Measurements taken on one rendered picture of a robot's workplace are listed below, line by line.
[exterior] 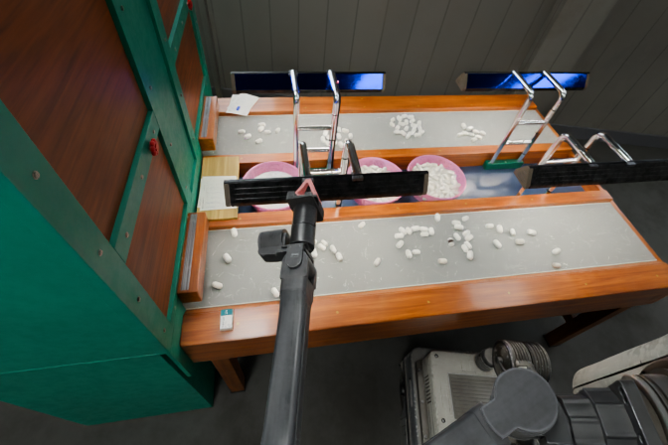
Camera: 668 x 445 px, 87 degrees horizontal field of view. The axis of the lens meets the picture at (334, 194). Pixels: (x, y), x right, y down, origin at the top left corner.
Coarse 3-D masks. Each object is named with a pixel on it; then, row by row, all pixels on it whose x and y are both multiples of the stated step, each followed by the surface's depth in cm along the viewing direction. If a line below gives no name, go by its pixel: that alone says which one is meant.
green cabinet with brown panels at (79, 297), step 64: (0, 0) 43; (64, 0) 56; (128, 0) 82; (192, 0) 150; (0, 64) 42; (64, 64) 55; (128, 64) 81; (192, 64) 149; (0, 128) 40; (64, 128) 54; (128, 128) 79; (192, 128) 136; (0, 192) 42; (64, 192) 51; (128, 192) 75; (0, 256) 52; (64, 256) 54; (128, 256) 75; (0, 320) 67; (64, 320) 71; (128, 320) 75
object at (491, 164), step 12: (516, 72) 152; (528, 84) 146; (552, 84) 152; (528, 96) 145; (564, 96) 147; (552, 108) 152; (516, 120) 153; (528, 120) 156; (540, 120) 157; (540, 132) 161; (504, 144) 164; (516, 144) 165; (528, 144) 168; (492, 156) 171; (492, 168) 176; (504, 168) 178
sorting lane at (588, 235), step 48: (240, 240) 130; (336, 240) 134; (384, 240) 136; (432, 240) 138; (480, 240) 140; (528, 240) 142; (576, 240) 144; (624, 240) 147; (240, 288) 118; (336, 288) 121; (384, 288) 123
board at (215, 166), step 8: (208, 160) 149; (216, 160) 150; (224, 160) 150; (232, 160) 151; (208, 168) 146; (216, 168) 147; (224, 168) 147; (232, 168) 148; (208, 176) 144; (200, 184) 141; (208, 216) 131; (216, 216) 132; (224, 216) 132; (232, 216) 132
